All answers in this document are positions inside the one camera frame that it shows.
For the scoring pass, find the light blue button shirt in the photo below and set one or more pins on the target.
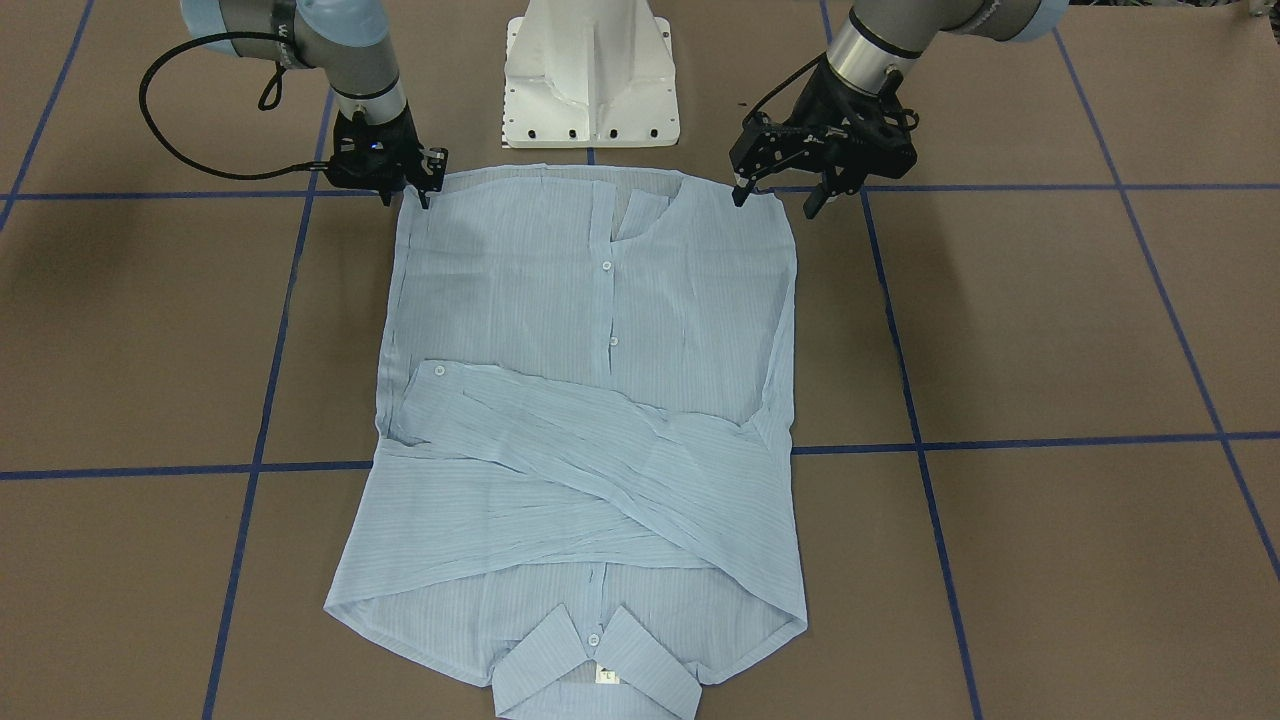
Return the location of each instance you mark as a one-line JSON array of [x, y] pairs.
[[581, 496]]

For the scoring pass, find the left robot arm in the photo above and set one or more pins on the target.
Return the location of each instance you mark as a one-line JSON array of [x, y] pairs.
[[877, 35]]

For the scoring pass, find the white central pedestal column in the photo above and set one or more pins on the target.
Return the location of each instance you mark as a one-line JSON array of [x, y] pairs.
[[589, 75]]

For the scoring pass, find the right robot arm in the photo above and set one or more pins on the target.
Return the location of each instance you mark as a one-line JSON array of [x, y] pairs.
[[348, 40]]

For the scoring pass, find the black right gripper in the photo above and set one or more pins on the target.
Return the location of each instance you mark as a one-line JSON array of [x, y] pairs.
[[398, 136]]

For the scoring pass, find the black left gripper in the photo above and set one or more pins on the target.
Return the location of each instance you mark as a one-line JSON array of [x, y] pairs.
[[812, 106]]

